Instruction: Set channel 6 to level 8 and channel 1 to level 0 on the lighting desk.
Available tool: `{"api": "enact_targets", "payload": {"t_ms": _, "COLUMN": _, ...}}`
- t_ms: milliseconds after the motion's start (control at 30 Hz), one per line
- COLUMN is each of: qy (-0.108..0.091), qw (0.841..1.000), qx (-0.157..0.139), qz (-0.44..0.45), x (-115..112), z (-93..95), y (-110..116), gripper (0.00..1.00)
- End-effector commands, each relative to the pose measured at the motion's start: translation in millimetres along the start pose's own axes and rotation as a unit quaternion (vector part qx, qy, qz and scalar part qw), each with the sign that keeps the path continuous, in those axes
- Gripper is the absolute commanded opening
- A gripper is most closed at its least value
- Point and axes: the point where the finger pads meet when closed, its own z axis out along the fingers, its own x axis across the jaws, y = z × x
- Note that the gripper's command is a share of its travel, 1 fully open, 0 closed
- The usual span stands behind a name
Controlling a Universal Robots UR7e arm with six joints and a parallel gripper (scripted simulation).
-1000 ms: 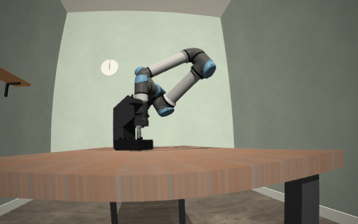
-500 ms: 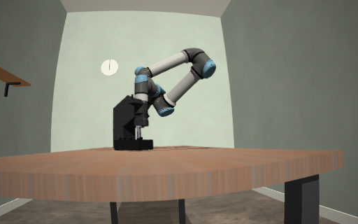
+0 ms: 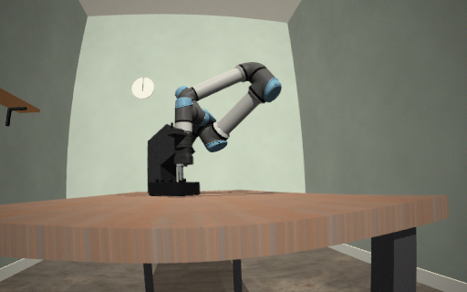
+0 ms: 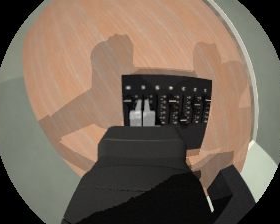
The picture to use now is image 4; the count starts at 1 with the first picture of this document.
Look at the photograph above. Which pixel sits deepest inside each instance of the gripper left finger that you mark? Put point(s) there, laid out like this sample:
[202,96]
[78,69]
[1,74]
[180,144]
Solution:
[136,117]

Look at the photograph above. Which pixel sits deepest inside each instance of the black lighting desk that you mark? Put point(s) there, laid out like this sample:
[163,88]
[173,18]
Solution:
[161,90]

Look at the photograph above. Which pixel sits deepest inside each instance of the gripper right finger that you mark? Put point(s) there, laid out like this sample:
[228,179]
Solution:
[148,116]

